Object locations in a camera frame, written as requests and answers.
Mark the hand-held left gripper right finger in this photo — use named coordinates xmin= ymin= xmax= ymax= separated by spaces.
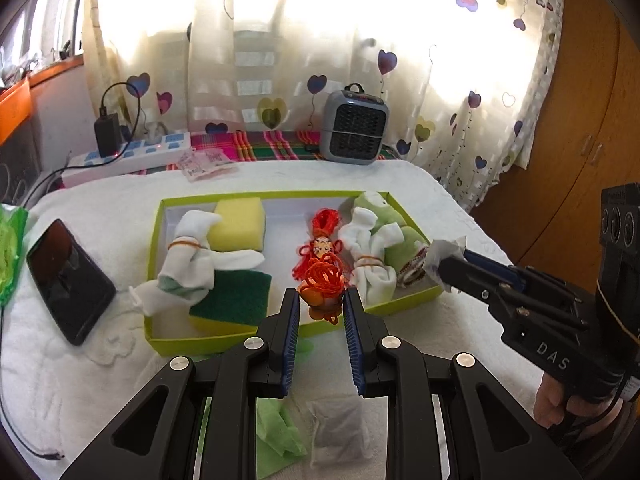
xmin=342 ymin=287 xmax=581 ymax=480

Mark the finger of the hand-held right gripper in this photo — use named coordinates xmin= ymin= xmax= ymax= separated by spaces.
xmin=435 ymin=257 xmax=587 ymax=334
xmin=462 ymin=250 xmax=597 ymax=312

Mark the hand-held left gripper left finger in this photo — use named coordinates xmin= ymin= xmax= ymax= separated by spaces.
xmin=60 ymin=287 xmax=301 ymax=480

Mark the white tissue piece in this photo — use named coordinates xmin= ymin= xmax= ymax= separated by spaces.
xmin=422 ymin=238 xmax=469 ymax=295

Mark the orange tassel ornament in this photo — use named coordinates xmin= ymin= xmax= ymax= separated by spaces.
xmin=296 ymin=254 xmax=351 ymax=325

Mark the white sock bundle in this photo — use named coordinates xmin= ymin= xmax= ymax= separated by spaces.
xmin=129 ymin=209 xmax=266 ymax=319
xmin=339 ymin=204 xmax=400 ymax=306

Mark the yellow sponge with green pad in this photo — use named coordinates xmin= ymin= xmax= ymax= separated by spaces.
xmin=206 ymin=197 xmax=267 ymax=254
xmin=188 ymin=269 xmax=274 ymax=337

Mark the lime green cardboard box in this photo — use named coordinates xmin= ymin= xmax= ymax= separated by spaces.
xmin=144 ymin=190 xmax=444 ymax=357

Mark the red tassel doll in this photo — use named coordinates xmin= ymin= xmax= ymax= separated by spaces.
xmin=292 ymin=208 xmax=351 ymax=281

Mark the person's right hand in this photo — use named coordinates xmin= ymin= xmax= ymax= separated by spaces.
xmin=532 ymin=376 xmax=577 ymax=427

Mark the striped rolled cloth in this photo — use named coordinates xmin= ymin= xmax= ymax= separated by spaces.
xmin=397 ymin=252 xmax=432 ymax=290

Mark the light green rolled towel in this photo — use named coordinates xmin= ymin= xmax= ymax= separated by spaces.
xmin=387 ymin=225 xmax=432 ymax=271
xmin=352 ymin=192 xmax=401 ymax=234

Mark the light green cloth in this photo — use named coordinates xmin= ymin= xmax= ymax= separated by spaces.
xmin=256 ymin=397 xmax=310 ymax=475

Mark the white sachet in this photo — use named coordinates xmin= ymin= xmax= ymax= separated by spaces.
xmin=305 ymin=398 xmax=365 ymax=470

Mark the wooden wardrobe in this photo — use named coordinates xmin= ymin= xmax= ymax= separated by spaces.
xmin=470 ymin=0 xmax=640 ymax=272

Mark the grey portable heater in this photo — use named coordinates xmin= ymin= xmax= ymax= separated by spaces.
xmin=319 ymin=83 xmax=389 ymax=164

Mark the pink white packet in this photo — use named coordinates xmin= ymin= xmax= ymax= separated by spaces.
xmin=199 ymin=148 xmax=236 ymax=174

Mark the plaid cloth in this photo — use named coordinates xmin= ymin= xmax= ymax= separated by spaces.
xmin=190 ymin=129 xmax=401 ymax=164

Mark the clear plastic packet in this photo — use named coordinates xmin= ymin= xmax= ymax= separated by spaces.
xmin=177 ymin=152 xmax=211 ymax=182

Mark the black smartphone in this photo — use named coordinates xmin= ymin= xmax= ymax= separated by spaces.
xmin=25 ymin=218 xmax=117 ymax=347

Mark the white power strip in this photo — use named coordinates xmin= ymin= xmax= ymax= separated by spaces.
xmin=60 ymin=132 xmax=194 ymax=189

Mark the black power adapter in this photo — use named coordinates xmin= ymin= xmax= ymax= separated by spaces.
xmin=94 ymin=114 xmax=124 ymax=157

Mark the green plastic packet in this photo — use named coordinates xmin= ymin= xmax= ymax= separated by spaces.
xmin=0 ymin=203 xmax=30 ymax=307

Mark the white curtain with hearts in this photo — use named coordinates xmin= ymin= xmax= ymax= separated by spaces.
xmin=82 ymin=0 xmax=566 ymax=211

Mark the window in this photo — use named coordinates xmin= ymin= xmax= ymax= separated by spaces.
xmin=0 ymin=0 xmax=87 ymax=82

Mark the black charging cable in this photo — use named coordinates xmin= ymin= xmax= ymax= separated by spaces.
xmin=0 ymin=384 xmax=66 ymax=462

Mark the black adapter cable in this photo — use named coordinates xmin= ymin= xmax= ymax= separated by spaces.
xmin=27 ymin=82 xmax=146 ymax=206

